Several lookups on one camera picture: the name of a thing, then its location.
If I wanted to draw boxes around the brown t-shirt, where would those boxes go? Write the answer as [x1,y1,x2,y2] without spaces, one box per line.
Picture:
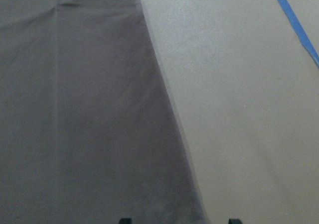
[0,0,206,224]

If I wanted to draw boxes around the right gripper black left finger tip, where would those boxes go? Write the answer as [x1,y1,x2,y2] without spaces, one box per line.
[119,218,132,224]

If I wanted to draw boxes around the right gripper black right finger tip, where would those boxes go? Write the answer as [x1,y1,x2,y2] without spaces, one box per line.
[228,219,241,224]

